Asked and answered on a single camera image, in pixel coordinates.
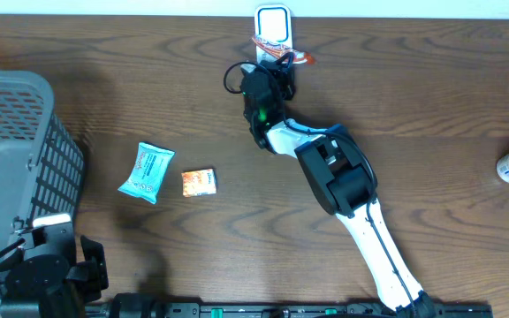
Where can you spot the red Top chocolate bar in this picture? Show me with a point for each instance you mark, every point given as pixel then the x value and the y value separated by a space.
pixel 267 50

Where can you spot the teal wet wipes pack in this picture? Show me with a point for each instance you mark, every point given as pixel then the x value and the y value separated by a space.
pixel 148 172

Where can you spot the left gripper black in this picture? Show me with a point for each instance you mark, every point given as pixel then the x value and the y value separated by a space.
pixel 92 269

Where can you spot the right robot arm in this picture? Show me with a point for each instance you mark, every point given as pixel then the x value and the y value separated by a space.
pixel 340 177

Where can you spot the grey plastic basket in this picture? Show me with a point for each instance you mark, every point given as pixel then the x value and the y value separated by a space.
pixel 41 167

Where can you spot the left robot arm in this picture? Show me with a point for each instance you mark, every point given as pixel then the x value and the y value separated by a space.
pixel 45 279

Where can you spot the white barcode scanner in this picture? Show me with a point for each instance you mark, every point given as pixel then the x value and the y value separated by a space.
pixel 273 22

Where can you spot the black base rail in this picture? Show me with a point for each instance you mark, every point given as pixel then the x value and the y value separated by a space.
pixel 144 306

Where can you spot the small orange box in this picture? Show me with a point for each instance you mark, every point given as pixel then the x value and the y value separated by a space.
pixel 199 182

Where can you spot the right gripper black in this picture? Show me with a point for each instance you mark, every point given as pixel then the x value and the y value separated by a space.
pixel 284 73

